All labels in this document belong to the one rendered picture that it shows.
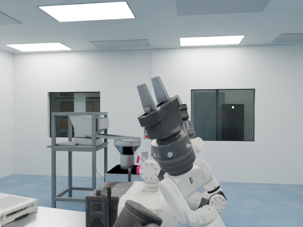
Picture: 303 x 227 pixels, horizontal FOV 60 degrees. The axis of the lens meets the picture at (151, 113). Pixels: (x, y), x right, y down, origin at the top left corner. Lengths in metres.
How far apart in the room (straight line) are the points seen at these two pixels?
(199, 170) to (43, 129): 6.20
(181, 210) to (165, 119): 0.21
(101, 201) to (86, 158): 5.41
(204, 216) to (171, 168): 0.13
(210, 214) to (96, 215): 0.44
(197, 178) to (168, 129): 0.14
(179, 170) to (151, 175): 0.33
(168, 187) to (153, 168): 0.30
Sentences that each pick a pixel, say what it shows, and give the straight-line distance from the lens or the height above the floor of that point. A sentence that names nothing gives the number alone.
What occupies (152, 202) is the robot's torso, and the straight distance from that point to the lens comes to 0.88.
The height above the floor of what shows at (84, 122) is 1.34.
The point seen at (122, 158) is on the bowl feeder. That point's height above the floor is 0.90.
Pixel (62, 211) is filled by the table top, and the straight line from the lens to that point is 1.86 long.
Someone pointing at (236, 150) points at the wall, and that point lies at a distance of 5.93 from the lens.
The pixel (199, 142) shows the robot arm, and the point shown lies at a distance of 1.20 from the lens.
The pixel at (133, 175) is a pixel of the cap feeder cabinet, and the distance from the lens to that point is 3.22.
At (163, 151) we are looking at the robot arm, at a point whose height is 1.42.
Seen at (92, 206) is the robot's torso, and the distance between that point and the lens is 0.95.
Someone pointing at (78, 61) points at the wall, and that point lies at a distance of 6.41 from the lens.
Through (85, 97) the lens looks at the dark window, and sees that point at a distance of 6.36.
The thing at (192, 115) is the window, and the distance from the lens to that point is 5.88.
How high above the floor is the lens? 1.51
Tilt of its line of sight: level
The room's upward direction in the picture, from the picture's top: straight up
